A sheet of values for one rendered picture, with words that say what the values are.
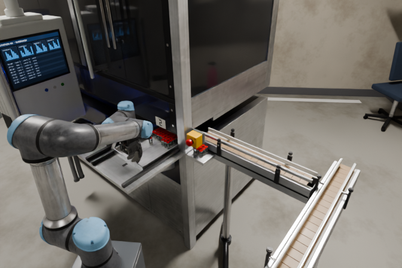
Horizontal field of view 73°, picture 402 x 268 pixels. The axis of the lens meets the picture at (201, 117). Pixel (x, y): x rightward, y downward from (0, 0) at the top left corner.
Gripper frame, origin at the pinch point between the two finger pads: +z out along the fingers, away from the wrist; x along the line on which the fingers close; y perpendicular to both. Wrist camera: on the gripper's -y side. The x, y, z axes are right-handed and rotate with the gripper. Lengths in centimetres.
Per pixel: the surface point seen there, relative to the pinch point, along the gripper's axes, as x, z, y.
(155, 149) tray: -4.6, 3.7, -15.9
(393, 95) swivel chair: 87, 44, -299
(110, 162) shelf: -14.8, 3.9, 8.0
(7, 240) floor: -103, 92, 60
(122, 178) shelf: 1.6, 3.9, 11.8
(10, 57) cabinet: -87, -45, 19
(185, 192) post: 10.3, 35.9, -24.1
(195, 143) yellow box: 21.3, -7.4, -23.5
